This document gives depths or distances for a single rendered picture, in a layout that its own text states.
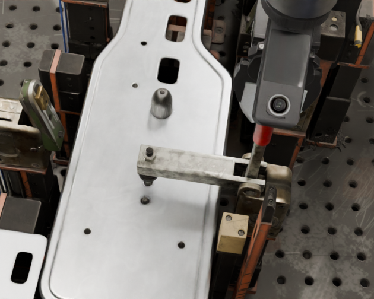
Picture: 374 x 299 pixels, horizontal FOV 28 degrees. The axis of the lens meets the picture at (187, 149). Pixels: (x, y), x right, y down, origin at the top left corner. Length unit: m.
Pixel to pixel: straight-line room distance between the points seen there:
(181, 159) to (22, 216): 0.24
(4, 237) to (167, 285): 0.23
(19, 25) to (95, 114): 0.55
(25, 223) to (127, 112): 0.23
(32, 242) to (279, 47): 0.46
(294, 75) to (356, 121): 0.80
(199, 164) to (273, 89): 0.28
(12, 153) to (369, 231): 0.67
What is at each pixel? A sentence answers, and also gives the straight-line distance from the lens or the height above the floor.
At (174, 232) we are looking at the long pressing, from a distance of 1.03.
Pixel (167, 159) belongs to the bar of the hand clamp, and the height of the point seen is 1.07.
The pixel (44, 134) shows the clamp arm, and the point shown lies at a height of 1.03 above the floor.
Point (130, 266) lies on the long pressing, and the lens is 1.01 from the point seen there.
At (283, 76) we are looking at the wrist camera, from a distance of 0.75.
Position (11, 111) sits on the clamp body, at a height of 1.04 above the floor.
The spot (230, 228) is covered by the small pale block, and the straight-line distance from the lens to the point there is 0.97.
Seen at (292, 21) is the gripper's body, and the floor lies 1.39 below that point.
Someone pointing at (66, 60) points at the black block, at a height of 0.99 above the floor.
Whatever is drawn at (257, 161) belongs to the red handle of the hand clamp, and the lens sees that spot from 0.96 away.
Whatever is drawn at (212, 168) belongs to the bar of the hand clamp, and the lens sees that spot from 1.00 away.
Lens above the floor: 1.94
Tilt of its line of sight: 59 degrees down
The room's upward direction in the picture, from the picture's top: 7 degrees clockwise
